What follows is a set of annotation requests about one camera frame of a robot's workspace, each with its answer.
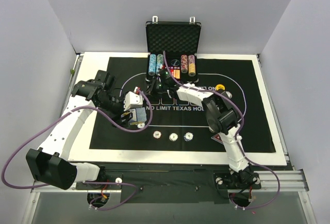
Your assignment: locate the black aluminium poker case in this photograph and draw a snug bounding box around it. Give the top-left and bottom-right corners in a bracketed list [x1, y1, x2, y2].
[145, 16, 202, 83]

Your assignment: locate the grey chip stack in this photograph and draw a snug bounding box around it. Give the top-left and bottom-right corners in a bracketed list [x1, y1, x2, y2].
[169, 133, 178, 141]

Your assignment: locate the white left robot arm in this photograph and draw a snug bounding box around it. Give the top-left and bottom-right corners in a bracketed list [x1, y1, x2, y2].
[26, 70, 124, 189]

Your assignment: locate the blue chip stack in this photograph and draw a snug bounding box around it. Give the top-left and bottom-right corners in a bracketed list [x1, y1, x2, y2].
[184, 132, 194, 142]

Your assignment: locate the yellow big blind button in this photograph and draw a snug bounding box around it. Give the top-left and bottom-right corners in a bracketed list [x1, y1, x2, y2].
[216, 84, 225, 91]

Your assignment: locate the red playing card box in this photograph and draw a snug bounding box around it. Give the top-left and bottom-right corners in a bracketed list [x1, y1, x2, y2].
[170, 66, 180, 79]

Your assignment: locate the black poker felt mat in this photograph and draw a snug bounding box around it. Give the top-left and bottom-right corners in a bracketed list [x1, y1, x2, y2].
[90, 58, 275, 153]

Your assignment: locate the black dealer button in case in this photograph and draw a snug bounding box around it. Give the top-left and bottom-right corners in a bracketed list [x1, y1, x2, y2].
[171, 59, 180, 66]

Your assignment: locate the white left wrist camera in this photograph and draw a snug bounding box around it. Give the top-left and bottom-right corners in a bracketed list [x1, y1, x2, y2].
[123, 91, 143, 111]

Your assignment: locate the light blue chip row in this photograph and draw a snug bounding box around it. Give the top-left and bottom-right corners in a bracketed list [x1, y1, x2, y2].
[148, 54, 157, 76]

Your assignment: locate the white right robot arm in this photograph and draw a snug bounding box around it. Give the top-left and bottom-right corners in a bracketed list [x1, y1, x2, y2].
[146, 68, 260, 188]

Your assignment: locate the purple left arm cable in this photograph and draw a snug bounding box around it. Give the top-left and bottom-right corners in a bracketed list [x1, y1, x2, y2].
[1, 87, 153, 211]

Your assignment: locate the aluminium front rail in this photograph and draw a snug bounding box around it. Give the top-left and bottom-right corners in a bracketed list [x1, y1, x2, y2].
[30, 169, 309, 194]

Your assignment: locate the red triangular dealer marker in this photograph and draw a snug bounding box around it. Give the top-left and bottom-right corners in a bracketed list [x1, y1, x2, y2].
[211, 134, 223, 144]

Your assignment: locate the green grey chip row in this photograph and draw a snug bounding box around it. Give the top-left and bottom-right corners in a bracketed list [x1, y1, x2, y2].
[156, 54, 164, 75]

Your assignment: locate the red chip stack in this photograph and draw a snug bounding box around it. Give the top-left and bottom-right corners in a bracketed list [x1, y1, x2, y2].
[153, 131, 161, 139]

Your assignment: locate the dark red chip row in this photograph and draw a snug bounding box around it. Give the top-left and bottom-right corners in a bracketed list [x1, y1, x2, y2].
[180, 55, 188, 74]

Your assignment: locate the blue playing card deck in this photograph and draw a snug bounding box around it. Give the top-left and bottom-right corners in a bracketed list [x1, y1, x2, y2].
[128, 107, 147, 125]

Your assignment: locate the purple and orange chip row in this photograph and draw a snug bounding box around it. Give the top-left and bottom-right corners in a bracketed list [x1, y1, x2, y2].
[188, 55, 196, 77]

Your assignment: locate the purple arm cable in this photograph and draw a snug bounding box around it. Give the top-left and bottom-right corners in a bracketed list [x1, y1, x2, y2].
[162, 51, 282, 211]
[1, 87, 153, 211]

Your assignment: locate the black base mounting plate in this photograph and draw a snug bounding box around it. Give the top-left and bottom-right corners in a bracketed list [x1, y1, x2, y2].
[76, 168, 261, 204]

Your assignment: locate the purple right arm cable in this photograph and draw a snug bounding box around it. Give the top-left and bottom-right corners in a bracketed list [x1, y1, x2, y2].
[162, 51, 282, 211]

